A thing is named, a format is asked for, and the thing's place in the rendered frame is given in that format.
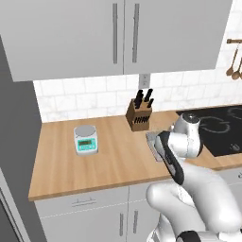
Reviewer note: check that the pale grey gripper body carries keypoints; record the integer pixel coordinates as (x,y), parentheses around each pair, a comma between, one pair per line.
(152,141)

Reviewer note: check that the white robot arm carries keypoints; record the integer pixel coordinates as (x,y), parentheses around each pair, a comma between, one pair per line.
(201,195)

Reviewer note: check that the wooden knife block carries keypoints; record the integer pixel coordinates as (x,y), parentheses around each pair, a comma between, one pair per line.
(138,118)

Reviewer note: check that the grey drawer front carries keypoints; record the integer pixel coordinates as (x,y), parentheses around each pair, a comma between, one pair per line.
(63,208)
(234,176)
(138,192)

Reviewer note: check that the white teal kitchen scale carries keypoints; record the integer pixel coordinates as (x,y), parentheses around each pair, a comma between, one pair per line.
(85,140)

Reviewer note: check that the black hob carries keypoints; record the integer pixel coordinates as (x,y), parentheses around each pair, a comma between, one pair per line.
(220,132)

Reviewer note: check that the grey lower cupboard door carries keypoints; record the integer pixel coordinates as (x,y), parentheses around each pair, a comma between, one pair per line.
(82,227)
(145,223)

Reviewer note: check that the grey cupboard door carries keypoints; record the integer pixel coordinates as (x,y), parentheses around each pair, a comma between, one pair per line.
(179,31)
(82,227)
(63,34)
(145,223)

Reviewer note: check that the wooden hanging spoon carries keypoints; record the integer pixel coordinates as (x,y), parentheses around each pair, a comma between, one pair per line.
(231,67)
(236,73)

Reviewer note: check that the grey upper cupboard door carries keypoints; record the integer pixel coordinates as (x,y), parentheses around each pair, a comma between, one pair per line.
(179,31)
(63,34)

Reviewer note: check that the grey fridge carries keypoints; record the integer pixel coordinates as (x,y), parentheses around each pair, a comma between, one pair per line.
(17,132)

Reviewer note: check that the grey wall socket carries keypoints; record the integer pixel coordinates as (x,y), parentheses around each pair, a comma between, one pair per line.
(144,81)

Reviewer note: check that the wooden wall rail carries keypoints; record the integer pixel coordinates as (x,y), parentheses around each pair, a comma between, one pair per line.
(234,41)

